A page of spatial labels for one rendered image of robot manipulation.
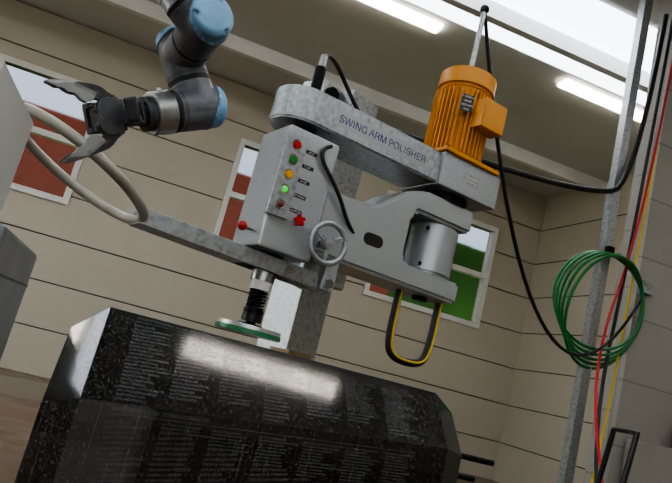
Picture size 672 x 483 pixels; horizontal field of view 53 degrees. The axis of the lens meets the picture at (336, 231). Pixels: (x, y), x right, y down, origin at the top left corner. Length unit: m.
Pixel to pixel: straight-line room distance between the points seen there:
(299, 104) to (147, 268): 6.03
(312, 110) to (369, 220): 0.43
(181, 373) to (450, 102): 1.49
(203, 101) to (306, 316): 1.65
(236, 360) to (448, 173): 1.09
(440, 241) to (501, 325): 7.10
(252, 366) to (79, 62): 6.94
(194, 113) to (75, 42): 7.31
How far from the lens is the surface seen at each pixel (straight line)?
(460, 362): 9.30
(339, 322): 8.58
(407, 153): 2.47
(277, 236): 2.15
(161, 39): 1.52
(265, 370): 2.01
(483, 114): 2.67
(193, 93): 1.46
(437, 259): 2.55
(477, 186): 2.66
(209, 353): 1.98
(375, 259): 2.36
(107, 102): 1.38
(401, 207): 2.44
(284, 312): 2.94
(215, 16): 1.39
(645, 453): 4.52
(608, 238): 4.53
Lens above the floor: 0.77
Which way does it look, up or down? 12 degrees up
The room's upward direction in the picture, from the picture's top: 15 degrees clockwise
